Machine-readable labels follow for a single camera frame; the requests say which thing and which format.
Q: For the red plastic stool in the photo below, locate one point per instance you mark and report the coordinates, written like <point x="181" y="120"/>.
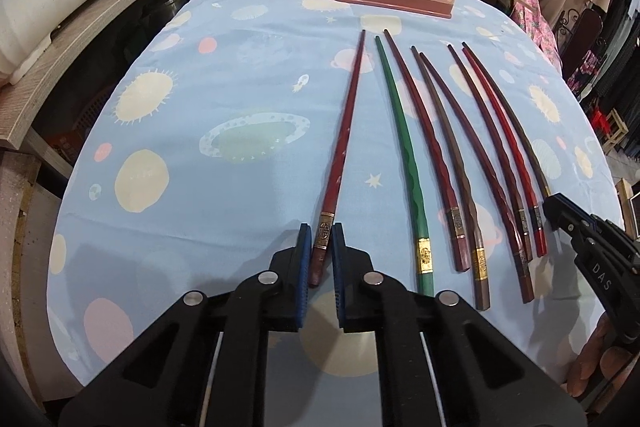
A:
<point x="602" y="121"/>

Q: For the dark metal chair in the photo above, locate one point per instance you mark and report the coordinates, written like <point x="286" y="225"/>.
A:
<point x="582" y="32"/>

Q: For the person's right hand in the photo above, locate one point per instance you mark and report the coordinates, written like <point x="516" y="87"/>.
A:
<point x="590" y="372"/>

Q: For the brown chopstick with gold band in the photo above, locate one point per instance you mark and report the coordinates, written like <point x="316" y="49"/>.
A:
<point x="480" y="264"/>

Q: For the bright red chopstick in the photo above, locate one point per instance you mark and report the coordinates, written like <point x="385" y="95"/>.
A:
<point x="540" y="242"/>

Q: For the dark hanging clothes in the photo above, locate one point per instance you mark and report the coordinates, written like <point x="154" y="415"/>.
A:
<point x="620" y="47"/>

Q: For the blue planet print tablecloth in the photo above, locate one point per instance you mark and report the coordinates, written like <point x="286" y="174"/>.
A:
<point x="225" y="207"/>

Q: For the pink floral cloth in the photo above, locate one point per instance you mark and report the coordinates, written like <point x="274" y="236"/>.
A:
<point x="535" y="17"/>

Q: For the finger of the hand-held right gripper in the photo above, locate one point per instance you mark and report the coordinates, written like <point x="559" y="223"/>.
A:
<point x="562" y="212"/>

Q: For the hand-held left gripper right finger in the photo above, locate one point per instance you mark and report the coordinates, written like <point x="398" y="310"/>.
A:
<point x="340" y="277"/>

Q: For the steel pot under shelf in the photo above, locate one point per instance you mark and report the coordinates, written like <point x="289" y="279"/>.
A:
<point x="165" y="7"/>

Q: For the grey wood-grain shelf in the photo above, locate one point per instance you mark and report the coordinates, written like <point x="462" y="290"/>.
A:
<point x="100" y="17"/>

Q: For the green chopstick with gold band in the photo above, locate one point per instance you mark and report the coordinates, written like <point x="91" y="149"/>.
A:
<point x="400" y="132"/>

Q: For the dark red twisted chopstick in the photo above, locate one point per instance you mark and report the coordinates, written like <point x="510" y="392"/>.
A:
<point x="500" y="152"/>
<point x="425" y="122"/>
<point x="524" y="282"/>

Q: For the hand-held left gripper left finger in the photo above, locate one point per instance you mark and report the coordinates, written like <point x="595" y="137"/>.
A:
<point x="301" y="277"/>

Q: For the dark brown chopstick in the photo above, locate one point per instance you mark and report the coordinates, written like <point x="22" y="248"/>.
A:
<point x="530" y="147"/>

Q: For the red chopstick with gold band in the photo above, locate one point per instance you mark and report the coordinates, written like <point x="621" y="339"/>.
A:
<point x="345" y="127"/>

